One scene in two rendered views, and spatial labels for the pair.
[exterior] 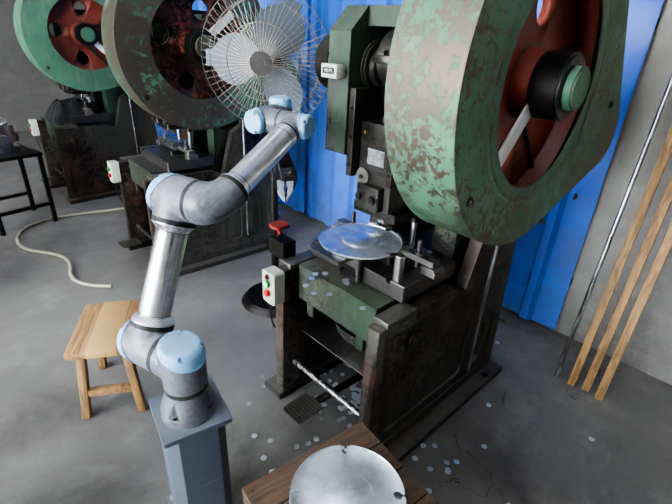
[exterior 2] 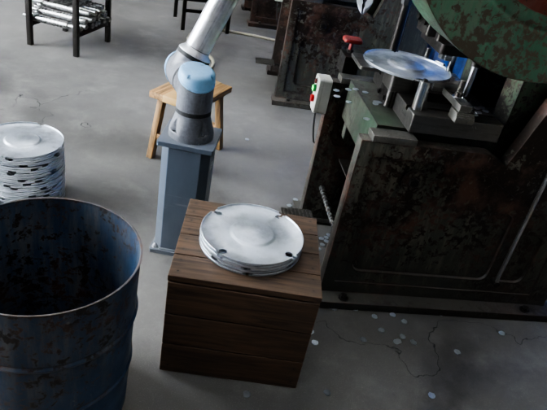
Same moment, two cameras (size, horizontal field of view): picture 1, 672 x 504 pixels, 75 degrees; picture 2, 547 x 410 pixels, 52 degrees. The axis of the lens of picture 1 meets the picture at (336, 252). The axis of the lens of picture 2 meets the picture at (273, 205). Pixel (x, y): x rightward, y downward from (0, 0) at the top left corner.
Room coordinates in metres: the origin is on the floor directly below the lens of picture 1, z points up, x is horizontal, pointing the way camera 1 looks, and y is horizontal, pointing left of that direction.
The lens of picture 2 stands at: (-0.37, -0.80, 1.29)
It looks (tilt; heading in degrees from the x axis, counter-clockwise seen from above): 31 degrees down; 33
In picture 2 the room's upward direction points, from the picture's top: 12 degrees clockwise
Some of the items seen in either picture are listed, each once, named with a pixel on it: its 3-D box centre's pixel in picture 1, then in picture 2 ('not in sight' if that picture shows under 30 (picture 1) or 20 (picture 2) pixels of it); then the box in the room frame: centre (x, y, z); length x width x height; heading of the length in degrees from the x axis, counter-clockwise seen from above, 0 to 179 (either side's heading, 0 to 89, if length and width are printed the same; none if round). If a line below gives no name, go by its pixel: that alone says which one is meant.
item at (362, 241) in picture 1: (360, 239); (407, 64); (1.38, -0.08, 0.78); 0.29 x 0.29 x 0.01
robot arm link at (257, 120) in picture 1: (266, 120); not in sight; (1.42, 0.24, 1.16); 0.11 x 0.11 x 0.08; 61
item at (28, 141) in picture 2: not in sight; (22, 139); (0.64, 0.99, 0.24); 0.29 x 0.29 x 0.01
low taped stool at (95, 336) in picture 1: (115, 356); (189, 121); (1.42, 0.90, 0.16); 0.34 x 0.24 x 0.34; 16
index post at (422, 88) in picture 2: (398, 266); (421, 93); (1.25, -0.21, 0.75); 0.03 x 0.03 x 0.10; 44
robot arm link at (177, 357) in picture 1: (181, 360); (194, 86); (0.91, 0.40, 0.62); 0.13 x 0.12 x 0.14; 61
